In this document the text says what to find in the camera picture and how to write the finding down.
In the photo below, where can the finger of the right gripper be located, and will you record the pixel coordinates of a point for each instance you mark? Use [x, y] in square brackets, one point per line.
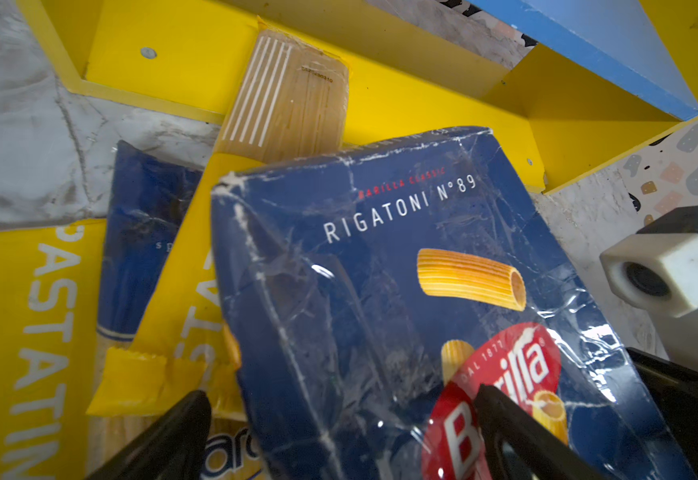
[674, 389]

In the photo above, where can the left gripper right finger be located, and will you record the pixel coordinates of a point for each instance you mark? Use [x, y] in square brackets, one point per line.
[518, 447]

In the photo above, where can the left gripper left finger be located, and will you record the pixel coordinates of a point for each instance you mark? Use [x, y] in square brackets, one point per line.
[173, 447]

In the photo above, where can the blue Barilla rigatoni box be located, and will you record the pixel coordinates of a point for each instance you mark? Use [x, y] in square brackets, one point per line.
[385, 285]

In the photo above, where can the blue Barilla spaghetti box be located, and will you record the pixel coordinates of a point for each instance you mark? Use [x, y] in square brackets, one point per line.
[148, 202]

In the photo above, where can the yellow pastatime bag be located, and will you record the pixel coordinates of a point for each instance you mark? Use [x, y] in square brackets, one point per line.
[49, 292]
[291, 104]

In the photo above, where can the yellow shelf with coloured boards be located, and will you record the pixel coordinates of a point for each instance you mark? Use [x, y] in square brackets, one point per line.
[604, 79]

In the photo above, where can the Ankara spaghetti bag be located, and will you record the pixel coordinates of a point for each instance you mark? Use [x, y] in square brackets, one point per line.
[229, 456]

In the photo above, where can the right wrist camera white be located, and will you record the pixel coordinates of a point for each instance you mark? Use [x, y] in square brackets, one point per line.
[656, 270]

